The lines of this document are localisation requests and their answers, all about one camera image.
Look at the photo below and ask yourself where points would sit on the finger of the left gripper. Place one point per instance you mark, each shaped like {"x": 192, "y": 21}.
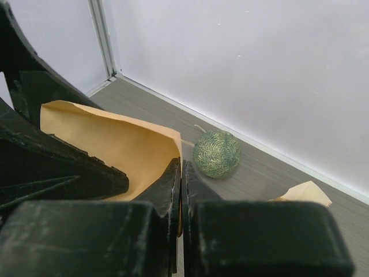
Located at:
{"x": 30, "y": 80}
{"x": 35, "y": 165}

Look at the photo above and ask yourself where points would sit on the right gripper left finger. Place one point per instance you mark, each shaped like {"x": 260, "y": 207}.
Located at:
{"x": 164, "y": 195}

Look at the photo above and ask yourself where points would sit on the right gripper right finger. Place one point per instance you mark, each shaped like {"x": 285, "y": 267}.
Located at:
{"x": 193, "y": 190}

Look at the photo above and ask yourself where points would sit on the brown paper coffee filter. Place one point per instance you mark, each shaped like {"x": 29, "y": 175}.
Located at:
{"x": 140, "y": 149}

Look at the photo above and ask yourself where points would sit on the green netted melon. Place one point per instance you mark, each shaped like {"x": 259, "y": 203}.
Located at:
{"x": 216, "y": 153}

